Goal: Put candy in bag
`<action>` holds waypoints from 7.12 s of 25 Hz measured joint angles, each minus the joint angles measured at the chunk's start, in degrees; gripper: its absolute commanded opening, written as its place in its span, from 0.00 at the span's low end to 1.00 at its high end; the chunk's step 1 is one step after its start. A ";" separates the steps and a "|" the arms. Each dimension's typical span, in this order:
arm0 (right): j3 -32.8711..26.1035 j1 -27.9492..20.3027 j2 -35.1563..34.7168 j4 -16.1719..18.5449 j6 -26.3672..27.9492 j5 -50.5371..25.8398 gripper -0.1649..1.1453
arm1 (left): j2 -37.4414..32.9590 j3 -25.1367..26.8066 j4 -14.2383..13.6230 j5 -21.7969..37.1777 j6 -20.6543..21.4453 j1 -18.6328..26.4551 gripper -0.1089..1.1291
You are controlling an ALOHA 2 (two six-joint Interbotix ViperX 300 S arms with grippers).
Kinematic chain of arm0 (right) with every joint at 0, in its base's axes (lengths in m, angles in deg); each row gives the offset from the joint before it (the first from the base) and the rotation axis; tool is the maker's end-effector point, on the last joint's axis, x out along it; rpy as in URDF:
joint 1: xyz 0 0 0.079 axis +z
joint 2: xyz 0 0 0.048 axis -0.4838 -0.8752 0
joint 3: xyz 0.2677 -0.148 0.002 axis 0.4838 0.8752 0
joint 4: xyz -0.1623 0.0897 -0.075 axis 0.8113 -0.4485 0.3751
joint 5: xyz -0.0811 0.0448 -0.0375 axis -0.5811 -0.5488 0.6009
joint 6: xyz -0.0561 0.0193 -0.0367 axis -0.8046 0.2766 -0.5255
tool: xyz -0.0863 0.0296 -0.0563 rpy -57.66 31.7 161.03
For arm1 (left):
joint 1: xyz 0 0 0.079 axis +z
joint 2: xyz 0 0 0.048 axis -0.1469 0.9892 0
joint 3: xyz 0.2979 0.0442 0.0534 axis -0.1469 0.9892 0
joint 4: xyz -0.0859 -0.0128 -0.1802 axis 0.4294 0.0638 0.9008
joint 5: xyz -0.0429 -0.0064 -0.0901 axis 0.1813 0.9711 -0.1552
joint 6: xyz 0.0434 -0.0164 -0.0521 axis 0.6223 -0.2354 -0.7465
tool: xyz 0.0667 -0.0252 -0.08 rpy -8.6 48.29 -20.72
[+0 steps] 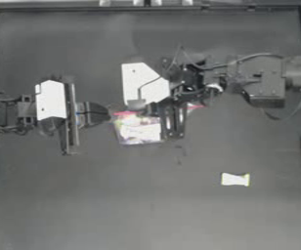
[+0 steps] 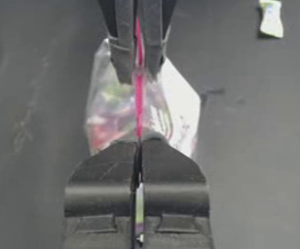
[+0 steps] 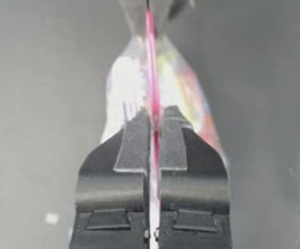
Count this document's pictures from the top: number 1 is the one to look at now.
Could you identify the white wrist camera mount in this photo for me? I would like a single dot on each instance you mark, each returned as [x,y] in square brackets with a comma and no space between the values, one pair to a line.
[49,101]
[152,91]

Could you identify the clear bag with pink zip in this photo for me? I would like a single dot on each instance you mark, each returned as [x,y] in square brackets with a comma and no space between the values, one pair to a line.
[135,130]

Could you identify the black metal frame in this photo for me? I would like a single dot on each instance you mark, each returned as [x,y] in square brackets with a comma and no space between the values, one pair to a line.
[69,7]

